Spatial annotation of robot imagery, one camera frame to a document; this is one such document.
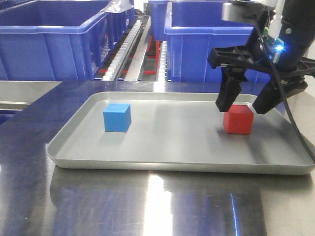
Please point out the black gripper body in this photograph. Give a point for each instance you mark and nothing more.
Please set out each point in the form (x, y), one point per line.
(283, 32)

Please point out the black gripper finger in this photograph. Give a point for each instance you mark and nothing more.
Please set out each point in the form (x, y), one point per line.
(230, 87)
(270, 96)

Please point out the red cube block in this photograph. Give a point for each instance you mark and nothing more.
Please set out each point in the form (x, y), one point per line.
(238, 120)

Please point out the blue cube block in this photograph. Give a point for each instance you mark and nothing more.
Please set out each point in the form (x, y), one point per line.
(117, 117)

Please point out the blue bin front right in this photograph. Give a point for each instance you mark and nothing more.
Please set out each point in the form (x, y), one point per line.
(192, 29)

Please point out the blue bin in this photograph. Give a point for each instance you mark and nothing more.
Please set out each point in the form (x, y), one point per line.
(57, 40)
(192, 29)

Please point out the grey metal tray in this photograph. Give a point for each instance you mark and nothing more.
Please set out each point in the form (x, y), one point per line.
(176, 132)

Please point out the clear plastic bag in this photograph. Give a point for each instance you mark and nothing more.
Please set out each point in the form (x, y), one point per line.
(118, 6)

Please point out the blue bin front left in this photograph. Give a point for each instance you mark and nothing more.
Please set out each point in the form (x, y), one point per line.
(57, 40)

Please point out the white roller rail right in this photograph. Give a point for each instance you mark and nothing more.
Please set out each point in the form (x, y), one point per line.
(162, 62)

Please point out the white roller rail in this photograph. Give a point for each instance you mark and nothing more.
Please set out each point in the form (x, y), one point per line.
(162, 62)
(116, 66)

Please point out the steel divider rail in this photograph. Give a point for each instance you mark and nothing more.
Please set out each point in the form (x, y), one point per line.
(136, 67)

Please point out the white roller rail left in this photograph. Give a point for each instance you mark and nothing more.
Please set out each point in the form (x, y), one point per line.
(116, 66)

